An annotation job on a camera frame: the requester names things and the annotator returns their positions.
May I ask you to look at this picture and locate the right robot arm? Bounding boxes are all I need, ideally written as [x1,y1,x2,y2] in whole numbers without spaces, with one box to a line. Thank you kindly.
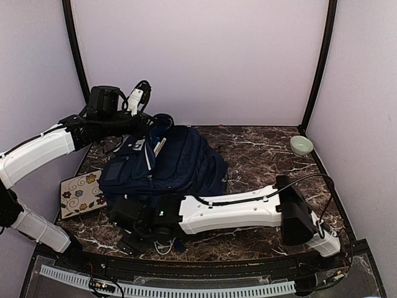
[109,175,342,269]

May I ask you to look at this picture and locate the black frame post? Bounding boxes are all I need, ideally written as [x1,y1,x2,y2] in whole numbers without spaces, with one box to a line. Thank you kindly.
[298,0,338,135]
[61,0,90,103]

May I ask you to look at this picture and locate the green ceramic bowl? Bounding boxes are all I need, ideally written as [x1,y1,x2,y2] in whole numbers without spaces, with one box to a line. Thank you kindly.
[290,135,314,156]

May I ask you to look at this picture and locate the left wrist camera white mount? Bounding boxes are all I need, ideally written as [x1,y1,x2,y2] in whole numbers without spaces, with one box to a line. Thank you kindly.
[122,80,151,117]

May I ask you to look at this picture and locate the black front rail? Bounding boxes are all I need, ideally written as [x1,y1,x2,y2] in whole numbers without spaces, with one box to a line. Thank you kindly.
[36,246,352,280]

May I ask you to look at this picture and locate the white slotted cable duct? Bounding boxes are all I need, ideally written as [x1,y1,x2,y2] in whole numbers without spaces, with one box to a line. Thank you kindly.
[38,265,296,297]

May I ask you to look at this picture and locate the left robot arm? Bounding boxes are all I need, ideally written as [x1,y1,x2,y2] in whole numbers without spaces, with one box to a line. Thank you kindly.
[1,80,156,271]

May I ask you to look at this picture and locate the navy blue student backpack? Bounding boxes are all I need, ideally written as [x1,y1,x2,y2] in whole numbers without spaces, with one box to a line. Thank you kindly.
[99,114,228,202]

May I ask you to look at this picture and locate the white charger with cable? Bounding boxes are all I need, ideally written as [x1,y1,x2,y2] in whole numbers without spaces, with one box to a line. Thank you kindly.
[154,238,176,256]

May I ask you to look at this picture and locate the small circuit board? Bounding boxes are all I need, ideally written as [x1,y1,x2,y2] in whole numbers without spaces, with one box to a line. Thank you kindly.
[89,279,117,295]

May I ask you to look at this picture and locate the white pen red cap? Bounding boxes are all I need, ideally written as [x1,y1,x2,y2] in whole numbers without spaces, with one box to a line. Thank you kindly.
[154,137,167,157]

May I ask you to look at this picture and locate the black frame post left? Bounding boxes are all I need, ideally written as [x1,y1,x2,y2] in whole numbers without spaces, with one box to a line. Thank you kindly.
[61,0,90,103]

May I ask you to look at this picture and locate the black frame post right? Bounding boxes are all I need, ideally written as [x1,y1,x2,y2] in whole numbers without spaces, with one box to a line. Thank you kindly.
[298,0,338,135]

